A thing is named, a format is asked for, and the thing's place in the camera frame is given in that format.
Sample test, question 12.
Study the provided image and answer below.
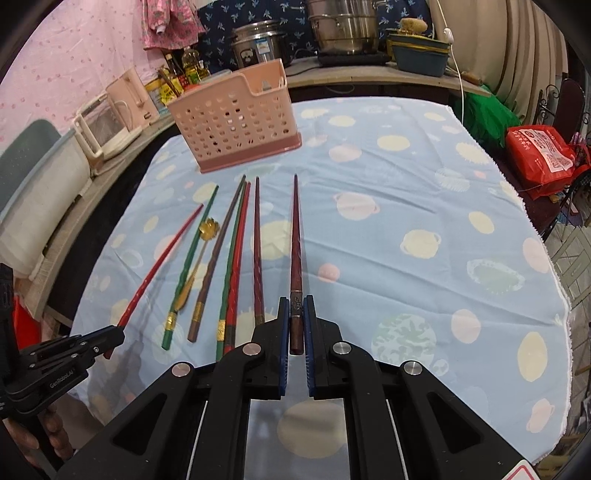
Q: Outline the steel rice cooker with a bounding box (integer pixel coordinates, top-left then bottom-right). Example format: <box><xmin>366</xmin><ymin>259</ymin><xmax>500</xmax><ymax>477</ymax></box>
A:
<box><xmin>231</xmin><ymin>21</ymin><xmax>294</xmax><ymax>70</ymax></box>

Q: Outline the dark brown chopstick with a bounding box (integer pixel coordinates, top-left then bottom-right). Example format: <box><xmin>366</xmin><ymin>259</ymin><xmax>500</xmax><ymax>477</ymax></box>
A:
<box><xmin>289</xmin><ymin>174</ymin><xmax>305</xmax><ymax>356</ymax></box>

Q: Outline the green plastic bag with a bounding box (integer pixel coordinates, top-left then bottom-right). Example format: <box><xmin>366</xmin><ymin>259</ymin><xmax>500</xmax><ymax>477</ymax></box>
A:
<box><xmin>464</xmin><ymin>90</ymin><xmax>520</xmax><ymax>148</ymax></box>

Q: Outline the pink printed apron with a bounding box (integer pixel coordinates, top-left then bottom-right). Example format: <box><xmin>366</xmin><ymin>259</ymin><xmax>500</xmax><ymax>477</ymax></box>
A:
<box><xmin>141</xmin><ymin>0</ymin><xmax>208</xmax><ymax>51</ymax></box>

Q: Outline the black metal chair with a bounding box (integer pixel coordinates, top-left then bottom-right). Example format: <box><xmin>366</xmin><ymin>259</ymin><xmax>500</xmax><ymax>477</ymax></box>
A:
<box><xmin>538</xmin><ymin>78</ymin><xmax>591</xmax><ymax>144</ymax></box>

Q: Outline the blue dish rack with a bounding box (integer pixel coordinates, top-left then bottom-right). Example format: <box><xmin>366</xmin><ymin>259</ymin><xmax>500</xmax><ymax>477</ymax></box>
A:
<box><xmin>0</xmin><ymin>119</ymin><xmax>93</xmax><ymax>278</ymax></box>

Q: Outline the tiled side counter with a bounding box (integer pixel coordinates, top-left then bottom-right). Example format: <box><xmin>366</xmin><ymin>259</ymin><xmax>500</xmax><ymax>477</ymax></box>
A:
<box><xmin>32</xmin><ymin>111</ymin><xmax>174</xmax><ymax>324</ymax></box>

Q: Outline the black induction cooker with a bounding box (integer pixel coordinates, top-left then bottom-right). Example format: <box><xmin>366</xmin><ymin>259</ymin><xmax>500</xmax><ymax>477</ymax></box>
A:
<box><xmin>316</xmin><ymin>51</ymin><xmax>393</xmax><ymax>65</ymax></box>

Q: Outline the beige curtain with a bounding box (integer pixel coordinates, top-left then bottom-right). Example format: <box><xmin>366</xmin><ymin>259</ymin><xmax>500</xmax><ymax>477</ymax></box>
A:
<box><xmin>499</xmin><ymin>0</ymin><xmax>573</xmax><ymax>93</ymax></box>

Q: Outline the white glass kettle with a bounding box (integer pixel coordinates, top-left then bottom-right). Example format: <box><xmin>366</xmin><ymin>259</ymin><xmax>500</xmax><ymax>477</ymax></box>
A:
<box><xmin>74</xmin><ymin>92</ymin><xmax>144</xmax><ymax>162</ymax></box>

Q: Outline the navy leaf print cloth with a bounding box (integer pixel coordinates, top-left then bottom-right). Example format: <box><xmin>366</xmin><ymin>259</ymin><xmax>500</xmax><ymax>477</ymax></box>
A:
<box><xmin>198</xmin><ymin>0</ymin><xmax>435</xmax><ymax>75</ymax></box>

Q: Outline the person's left hand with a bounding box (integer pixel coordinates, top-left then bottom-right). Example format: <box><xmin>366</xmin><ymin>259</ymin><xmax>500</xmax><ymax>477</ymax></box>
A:
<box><xmin>0</xmin><ymin>401</ymin><xmax>77</xmax><ymax>480</ymax></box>

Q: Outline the red printed bag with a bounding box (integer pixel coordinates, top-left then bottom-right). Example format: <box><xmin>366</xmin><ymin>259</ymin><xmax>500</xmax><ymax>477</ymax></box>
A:
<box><xmin>504</xmin><ymin>124</ymin><xmax>578</xmax><ymax>200</ymax></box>

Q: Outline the white cable with switch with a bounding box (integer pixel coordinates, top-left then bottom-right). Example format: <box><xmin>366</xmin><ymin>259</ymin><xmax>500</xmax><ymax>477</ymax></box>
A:
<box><xmin>431</xmin><ymin>0</ymin><xmax>467</xmax><ymax>121</ymax></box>

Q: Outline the dark red chopstick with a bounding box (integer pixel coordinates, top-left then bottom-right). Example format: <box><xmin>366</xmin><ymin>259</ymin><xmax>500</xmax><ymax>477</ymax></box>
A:
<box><xmin>253</xmin><ymin>176</ymin><xmax>266</xmax><ymax>325</ymax></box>

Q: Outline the pink plastic utensil basket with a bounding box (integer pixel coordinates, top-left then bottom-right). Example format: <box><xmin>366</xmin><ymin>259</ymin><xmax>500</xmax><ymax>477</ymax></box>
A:
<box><xmin>166</xmin><ymin>58</ymin><xmax>303</xmax><ymax>175</ymax></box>

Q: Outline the tan loofah sponge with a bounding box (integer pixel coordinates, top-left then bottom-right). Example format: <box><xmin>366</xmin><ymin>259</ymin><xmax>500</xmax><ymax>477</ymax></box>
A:
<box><xmin>397</xmin><ymin>17</ymin><xmax>430</xmax><ymax>35</ymax></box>

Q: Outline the gold flower spoon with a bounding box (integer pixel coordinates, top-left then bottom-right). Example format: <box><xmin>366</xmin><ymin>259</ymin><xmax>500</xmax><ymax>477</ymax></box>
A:
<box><xmin>171</xmin><ymin>217</ymin><xmax>221</xmax><ymax>312</ymax></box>

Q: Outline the pink dotted cloth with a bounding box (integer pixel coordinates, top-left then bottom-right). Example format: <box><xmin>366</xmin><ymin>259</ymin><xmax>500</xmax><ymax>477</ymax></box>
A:
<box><xmin>0</xmin><ymin>0</ymin><xmax>185</xmax><ymax>153</ymax></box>

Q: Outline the pink electric kettle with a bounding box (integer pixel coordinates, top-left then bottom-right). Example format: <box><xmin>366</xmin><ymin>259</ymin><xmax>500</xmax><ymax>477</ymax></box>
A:
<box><xmin>105</xmin><ymin>67</ymin><xmax>160</xmax><ymax>134</ymax></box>

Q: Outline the grey kitchen bench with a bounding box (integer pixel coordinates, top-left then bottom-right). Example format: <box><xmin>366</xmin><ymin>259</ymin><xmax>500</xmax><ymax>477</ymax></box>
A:
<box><xmin>281</xmin><ymin>58</ymin><xmax>492</xmax><ymax>104</ymax></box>

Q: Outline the green chopstick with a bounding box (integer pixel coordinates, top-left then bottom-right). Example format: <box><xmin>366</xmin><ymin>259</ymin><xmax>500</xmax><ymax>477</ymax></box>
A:
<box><xmin>161</xmin><ymin>185</ymin><xmax>219</xmax><ymax>350</ymax></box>
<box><xmin>215</xmin><ymin>182</ymin><xmax>249</xmax><ymax>362</ymax></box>

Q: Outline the cooking oil bottle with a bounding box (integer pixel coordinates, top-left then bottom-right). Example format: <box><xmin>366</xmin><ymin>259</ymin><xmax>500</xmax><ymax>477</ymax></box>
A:
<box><xmin>182</xmin><ymin>48</ymin><xmax>208</xmax><ymax>84</ymax></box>

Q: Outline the steel steamer pot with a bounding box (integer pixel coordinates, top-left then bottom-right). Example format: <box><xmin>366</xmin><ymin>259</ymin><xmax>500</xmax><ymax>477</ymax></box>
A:
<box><xmin>307</xmin><ymin>0</ymin><xmax>389</xmax><ymax>56</ymax></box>

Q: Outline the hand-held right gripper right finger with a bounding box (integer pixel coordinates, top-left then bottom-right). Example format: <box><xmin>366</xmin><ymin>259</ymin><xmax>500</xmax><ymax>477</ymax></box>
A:
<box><xmin>303</xmin><ymin>298</ymin><xmax>529</xmax><ymax>480</ymax></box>

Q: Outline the blue plastic basin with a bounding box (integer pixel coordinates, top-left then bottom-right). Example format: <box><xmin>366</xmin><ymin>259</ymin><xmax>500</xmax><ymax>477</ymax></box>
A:
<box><xmin>392</xmin><ymin>44</ymin><xmax>451</xmax><ymax>78</ymax></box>

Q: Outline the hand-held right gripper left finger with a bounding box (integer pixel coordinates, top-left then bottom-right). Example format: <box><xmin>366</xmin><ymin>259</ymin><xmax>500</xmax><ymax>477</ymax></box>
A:
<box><xmin>55</xmin><ymin>298</ymin><xmax>289</xmax><ymax>480</ymax></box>

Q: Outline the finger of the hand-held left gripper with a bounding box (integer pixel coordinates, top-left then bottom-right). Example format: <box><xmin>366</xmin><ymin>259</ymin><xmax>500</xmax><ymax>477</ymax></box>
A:
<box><xmin>18</xmin><ymin>344</ymin><xmax>102</xmax><ymax>377</ymax></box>
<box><xmin>34</xmin><ymin>325</ymin><xmax>126</xmax><ymax>356</ymax></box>

